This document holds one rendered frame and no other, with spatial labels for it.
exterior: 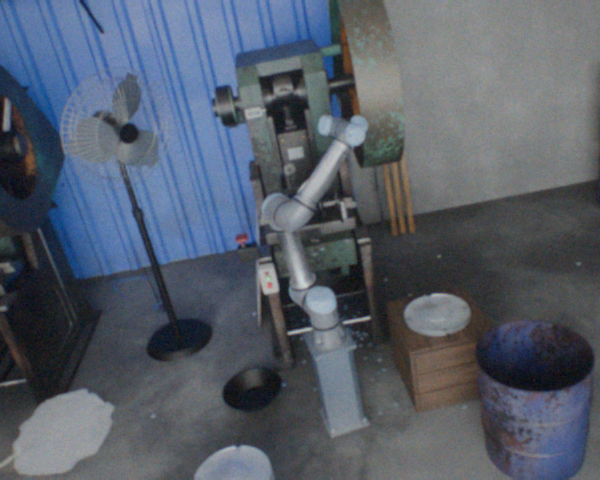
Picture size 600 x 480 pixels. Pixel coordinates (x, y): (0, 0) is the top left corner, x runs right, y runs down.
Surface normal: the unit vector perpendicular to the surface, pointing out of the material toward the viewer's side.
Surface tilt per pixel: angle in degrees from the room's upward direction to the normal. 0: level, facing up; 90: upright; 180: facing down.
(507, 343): 88
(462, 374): 90
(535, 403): 92
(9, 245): 90
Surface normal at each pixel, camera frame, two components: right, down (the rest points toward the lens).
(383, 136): 0.14, 0.75
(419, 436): -0.18, -0.87
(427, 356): 0.13, 0.44
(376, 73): 0.02, 0.18
